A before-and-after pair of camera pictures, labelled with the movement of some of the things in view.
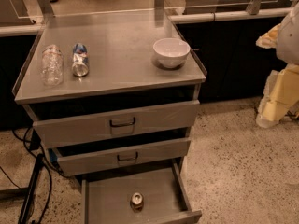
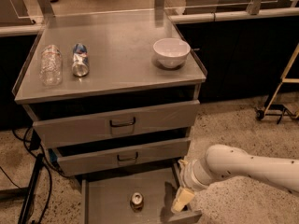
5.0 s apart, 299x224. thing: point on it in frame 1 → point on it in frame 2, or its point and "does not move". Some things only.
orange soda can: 136,203 does not move
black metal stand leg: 25,191 does not move
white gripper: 290,39 → 189,175
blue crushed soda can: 80,60 does not move
